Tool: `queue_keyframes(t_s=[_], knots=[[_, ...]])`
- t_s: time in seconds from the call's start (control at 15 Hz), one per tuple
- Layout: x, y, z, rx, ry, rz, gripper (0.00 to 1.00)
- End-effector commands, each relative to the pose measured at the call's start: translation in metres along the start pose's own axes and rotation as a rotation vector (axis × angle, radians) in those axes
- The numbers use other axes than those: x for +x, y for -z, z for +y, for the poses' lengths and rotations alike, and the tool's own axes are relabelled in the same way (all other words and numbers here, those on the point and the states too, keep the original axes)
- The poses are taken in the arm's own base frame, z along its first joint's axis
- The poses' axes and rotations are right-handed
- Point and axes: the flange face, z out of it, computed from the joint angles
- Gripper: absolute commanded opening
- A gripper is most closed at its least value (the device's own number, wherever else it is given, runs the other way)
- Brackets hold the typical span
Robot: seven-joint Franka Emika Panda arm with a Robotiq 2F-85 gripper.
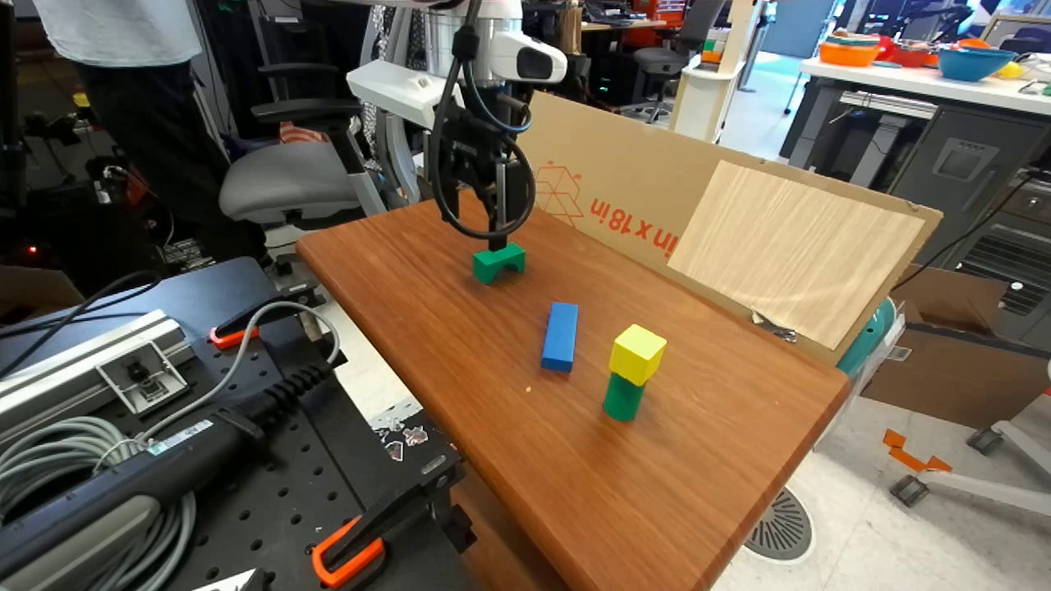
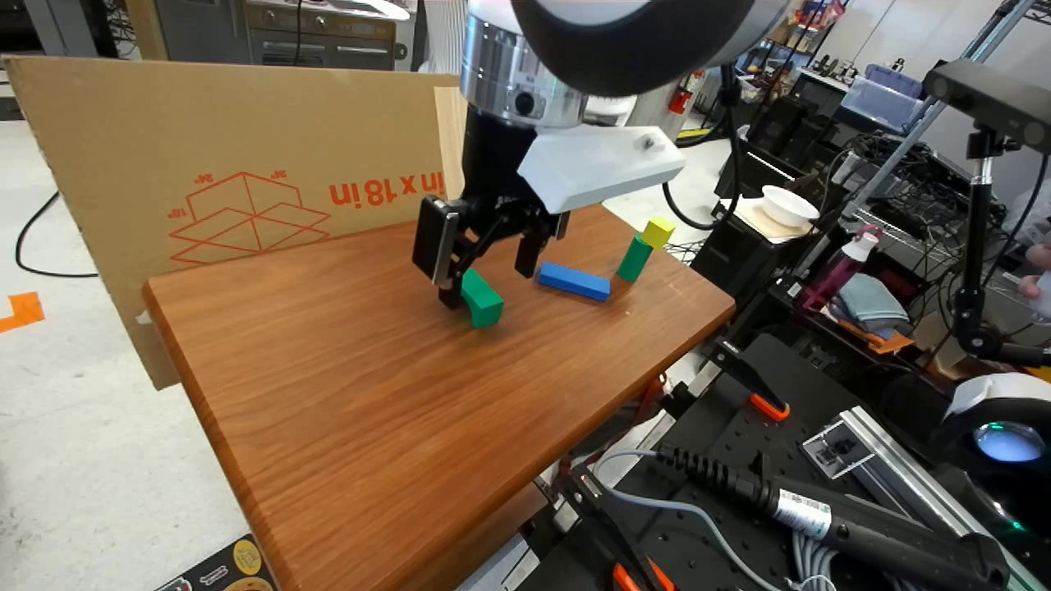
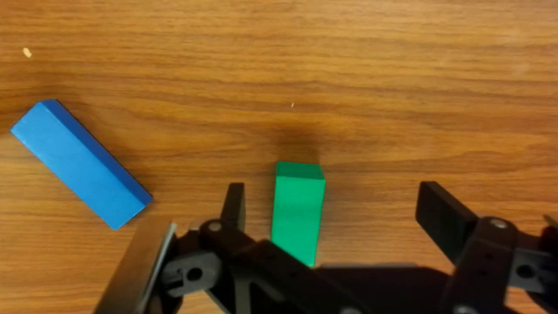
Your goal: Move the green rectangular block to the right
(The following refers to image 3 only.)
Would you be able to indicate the green rectangular block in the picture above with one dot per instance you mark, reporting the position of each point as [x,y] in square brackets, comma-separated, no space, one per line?
[297,216]

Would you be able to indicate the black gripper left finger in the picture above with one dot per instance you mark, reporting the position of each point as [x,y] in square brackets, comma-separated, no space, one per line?
[215,256]

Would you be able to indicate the blue rectangular block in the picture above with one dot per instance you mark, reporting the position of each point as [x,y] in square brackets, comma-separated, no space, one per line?
[81,163]

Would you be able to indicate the brown wooden table board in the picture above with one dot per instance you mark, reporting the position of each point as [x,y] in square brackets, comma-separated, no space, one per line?
[360,81]

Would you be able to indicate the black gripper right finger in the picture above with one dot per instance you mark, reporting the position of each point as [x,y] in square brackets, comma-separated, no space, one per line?
[482,256]

